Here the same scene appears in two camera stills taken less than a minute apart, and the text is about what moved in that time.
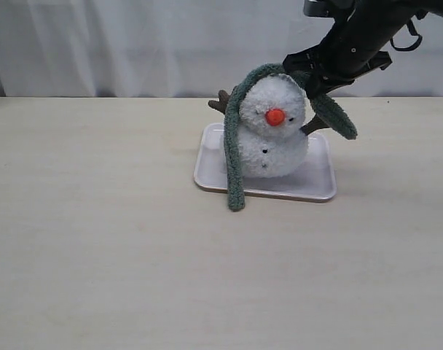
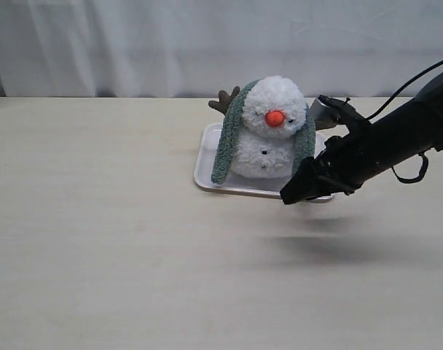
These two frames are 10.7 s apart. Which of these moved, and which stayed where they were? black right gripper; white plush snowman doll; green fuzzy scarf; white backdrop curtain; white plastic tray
Moved: black right gripper; green fuzzy scarf
Stayed: white plastic tray; white plush snowman doll; white backdrop curtain
